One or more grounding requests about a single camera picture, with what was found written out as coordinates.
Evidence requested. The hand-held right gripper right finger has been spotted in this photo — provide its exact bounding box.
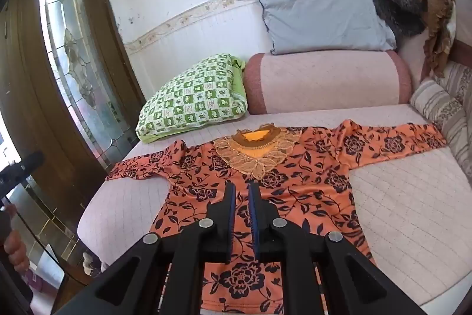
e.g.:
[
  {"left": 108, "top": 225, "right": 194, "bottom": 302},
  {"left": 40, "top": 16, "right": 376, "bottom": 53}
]
[{"left": 248, "top": 182, "right": 428, "bottom": 315}]

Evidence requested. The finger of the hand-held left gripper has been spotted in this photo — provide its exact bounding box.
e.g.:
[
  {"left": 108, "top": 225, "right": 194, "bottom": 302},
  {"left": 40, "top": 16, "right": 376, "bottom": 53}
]
[{"left": 0, "top": 151, "right": 45, "bottom": 201}]

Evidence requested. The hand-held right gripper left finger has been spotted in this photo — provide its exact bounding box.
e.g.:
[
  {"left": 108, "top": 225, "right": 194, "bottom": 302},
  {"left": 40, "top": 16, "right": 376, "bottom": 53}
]
[{"left": 52, "top": 182, "right": 237, "bottom": 315}]

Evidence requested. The orange floral shirt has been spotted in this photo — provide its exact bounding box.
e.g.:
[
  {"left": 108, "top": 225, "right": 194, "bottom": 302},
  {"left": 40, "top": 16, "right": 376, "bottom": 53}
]
[{"left": 106, "top": 119, "right": 447, "bottom": 315}]

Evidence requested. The person's left hand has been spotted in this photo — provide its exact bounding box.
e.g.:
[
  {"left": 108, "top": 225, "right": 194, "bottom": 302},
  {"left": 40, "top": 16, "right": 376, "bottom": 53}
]
[{"left": 4, "top": 229, "right": 31, "bottom": 274}]

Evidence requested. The wooden door with stained glass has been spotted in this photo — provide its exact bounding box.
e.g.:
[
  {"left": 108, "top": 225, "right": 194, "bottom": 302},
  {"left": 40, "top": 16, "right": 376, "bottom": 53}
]
[{"left": 0, "top": 0, "right": 148, "bottom": 264}]

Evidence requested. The white slipper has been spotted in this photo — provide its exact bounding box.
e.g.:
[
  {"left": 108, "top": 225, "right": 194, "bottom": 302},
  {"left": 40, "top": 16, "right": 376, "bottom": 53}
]
[{"left": 82, "top": 252, "right": 103, "bottom": 274}]

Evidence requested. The green checked pillow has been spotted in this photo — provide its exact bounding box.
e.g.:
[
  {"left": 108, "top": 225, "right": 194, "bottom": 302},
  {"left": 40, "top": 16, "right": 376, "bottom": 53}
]
[{"left": 135, "top": 54, "right": 248, "bottom": 145}]

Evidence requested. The pink quilted mattress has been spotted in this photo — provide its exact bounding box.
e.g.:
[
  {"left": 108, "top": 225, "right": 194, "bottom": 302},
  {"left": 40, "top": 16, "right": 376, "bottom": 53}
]
[{"left": 77, "top": 103, "right": 472, "bottom": 308}]

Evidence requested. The pink bolster cushion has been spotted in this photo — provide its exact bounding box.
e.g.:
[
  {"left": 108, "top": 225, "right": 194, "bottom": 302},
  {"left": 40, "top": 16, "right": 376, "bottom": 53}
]
[{"left": 242, "top": 50, "right": 412, "bottom": 115}]

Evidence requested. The grey pillow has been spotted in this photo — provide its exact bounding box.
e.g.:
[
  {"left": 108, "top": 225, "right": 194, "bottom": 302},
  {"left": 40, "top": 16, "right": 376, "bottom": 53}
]
[{"left": 254, "top": 0, "right": 398, "bottom": 55}]

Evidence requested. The striped beige cushion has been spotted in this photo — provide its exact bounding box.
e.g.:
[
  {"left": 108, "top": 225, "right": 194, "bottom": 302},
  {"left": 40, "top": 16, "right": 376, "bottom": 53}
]
[{"left": 409, "top": 60, "right": 472, "bottom": 190}]

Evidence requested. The dark furry cushion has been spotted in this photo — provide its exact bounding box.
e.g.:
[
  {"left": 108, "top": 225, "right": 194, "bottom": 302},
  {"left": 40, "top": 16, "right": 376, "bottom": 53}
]
[{"left": 376, "top": 0, "right": 430, "bottom": 37}]

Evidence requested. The brown patterned cloth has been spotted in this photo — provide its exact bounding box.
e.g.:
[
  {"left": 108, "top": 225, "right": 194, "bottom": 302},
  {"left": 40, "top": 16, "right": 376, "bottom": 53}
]
[{"left": 407, "top": 0, "right": 469, "bottom": 77}]

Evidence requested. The black cable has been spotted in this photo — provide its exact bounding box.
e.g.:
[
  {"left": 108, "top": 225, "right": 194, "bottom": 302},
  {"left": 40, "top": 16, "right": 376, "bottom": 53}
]
[{"left": 9, "top": 208, "right": 94, "bottom": 288}]

